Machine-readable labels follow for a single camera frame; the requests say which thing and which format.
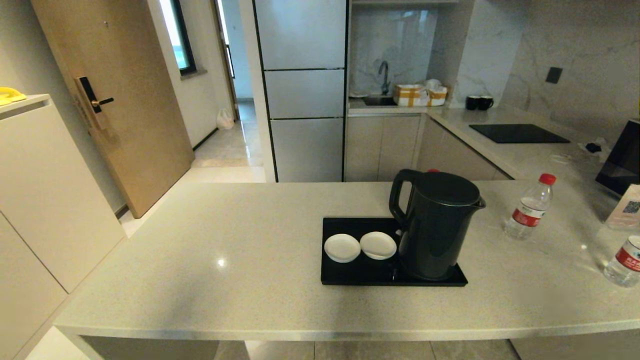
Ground white round coaster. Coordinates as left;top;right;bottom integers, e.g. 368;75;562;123
359;231;398;261
323;233;362;264

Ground black door lock handle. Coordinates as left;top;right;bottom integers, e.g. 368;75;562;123
75;76;115;133

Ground light wooden door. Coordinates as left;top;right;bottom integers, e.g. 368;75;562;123
31;0;195;219

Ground tall grey refrigerator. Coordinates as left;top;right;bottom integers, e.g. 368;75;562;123
252;0;348;183

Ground black countertop appliance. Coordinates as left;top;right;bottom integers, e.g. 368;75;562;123
595;119;640;197

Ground yellow object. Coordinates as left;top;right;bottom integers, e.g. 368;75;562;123
0;87;27;106

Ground dark gooseneck faucet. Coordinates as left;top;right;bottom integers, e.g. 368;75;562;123
378;60;391;96

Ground white box yellow tape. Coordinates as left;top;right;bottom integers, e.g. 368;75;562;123
393;83;428;107
424;87;449;107

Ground dark framed window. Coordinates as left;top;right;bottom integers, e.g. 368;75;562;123
160;0;197;76

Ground beige kitchen base cabinets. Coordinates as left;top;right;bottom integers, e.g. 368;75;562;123
345;112;515;183

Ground white storage cabinet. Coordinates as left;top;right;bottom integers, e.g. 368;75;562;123
0;94;126;360

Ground black induction cooktop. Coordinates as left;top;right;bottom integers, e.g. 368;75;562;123
469;123;571;144

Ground white QR code card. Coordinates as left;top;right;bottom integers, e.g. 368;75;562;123
606;184;640;231

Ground black rectangular tray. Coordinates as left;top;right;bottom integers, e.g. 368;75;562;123
320;216;469;287

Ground black electric kettle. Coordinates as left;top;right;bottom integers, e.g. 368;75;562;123
388;169;487;282

